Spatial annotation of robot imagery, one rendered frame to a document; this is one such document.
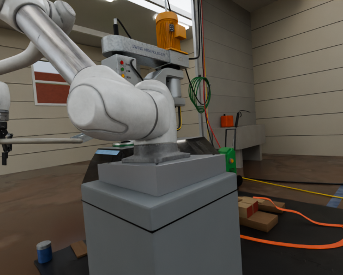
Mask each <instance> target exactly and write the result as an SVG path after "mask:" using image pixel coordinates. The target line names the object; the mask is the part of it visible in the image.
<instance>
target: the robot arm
mask: <svg viewBox="0 0 343 275"><path fill-rule="evenodd" d="M75 15H76V14H75V12H74V10H73V8H72V7H71V6H70V5H69V4H68V3H66V2H64V1H55V2H54V3H52V2H50V1H48V0H0V19H1V20H2V21H4V22H5V23H7V24H8V25H10V26H11V27H12V28H14V29H15V30H17V31H18V32H20V33H23V34H25V35H26V36H27V37H28V38H29V39H30V40H31V42H30V44H29V46H28V48H26V49H25V50H24V52H22V53H20V54H18V55H15V56H12V57H9V58H6V59H3V60H1V61H0V75H3V74H6V73H10V72H12V71H16V70H19V69H22V68H25V67H28V66H30V65H32V64H34V63H36V62H37V61H39V60H40V59H42V58H43V57H45V58H46V59H47V60H48V61H49V62H50V63H51V64H52V66H53V67H54V68H55V69H56V70H57V71H58V73H59V74H60V75H61V76H62V78H63V79H64V80H65V81H66V82H67V83H68V84H69V86H70V90H69V94H68V98H67V113H68V116H69V118H70V120H71V122H72V124H73V125H74V126H75V127H76V128H77V129H78V130H79V131H81V132H82V133H84V134H86V135H88V136H90V137H92V138H95V139H98V140H105V141H129V140H133V142H134V155H133V156H129V157H126V158H123V159H122V163H162V162H166V161H170V160H176V159H182V158H189V157H190V153H185V152H180V149H179V148H178V146H177V121H176V111H175V106H174V100H173V97H172V94H171V92H170V90H169V89H168V88H167V86H166V85H165V84H163V83H162V82H160V81H157V80H144V81H141V82H139V83H137V84H136V85H135V86H134V85H133V84H131V83H130V82H128V81H127V80H126V79H124V78H123V77H121V76H120V75H119V74H117V73H116V72H115V71H114V70H112V69H111V68H109V67H107V66H105V65H96V64H95V63H94V62H93V61H92V60H91V59H90V58H89V57H88V56H87V55H86V54H85V53H84V52H83V51H82V50H81V49H80V48H79V47H78V46H77V45H76V44H75V43H74V42H73V41H72V40H71V39H70V38H69V37H68V35H69V33H70V32H71V30H72V28H73V26H74V23H75ZM9 108H10V92H9V87H8V85H7V84H6V83H4V82H1V81H0V139H5V136H6V135H7V139H12V137H13V134H11V133H9V132H8V131H7V122H6V121H8V120H9ZM172 142H175V143H172ZM165 143H167V144H165ZM151 144H153V145H151ZM137 145H140V146H137ZM2 147H3V152H2V165H7V158H8V153H9V152H10V151H12V144H2Z"/></svg>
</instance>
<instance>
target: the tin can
mask: <svg viewBox="0 0 343 275"><path fill-rule="evenodd" d="M37 255H38V263H40V264H43V263H46V262H48V261H50V260H51V259H52V248H51V241H49V240H47V241H42V242H40V243H38V244H37Z"/></svg>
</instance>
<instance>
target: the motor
mask: <svg viewBox="0 0 343 275"><path fill-rule="evenodd" d="M155 19H156V33H157V47H159V48H162V49H165V50H173V51H176V52H179V53H183V54H185V55H188V53H187V52H184V51H181V50H180V40H184V39H186V29H185V27H184V26H182V25H180V24H178V16H177V14H176V13H174V12H171V11H164V12H161V13H159V14H158V15H157V16H156V18H155Z"/></svg>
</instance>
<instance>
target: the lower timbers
mask: <svg viewBox="0 0 343 275"><path fill-rule="evenodd" d="M272 202H273V203H274V204H273V203H272ZM272 202H271V201H268V200H265V202H264V203H262V204H259V203H258V209H259V210H263V211H269V212H275V213H281V214H282V213H283V211H282V210H279V209H277V208H276V207H275V206H277V207H280V208H283V209H285V203H283V202H276V201H272ZM277 223H278V215H274V214H270V213H266V212H261V211H257V212H255V213H254V214H252V215H251V216H250V217H249V218H248V219H246V218H242V217H239V224H240V225H244V226H247V227H250V228H253V229H257V230H260V231H264V232H268V231H269V230H270V229H272V228H273V227H274V226H275V225H276V224H277Z"/></svg>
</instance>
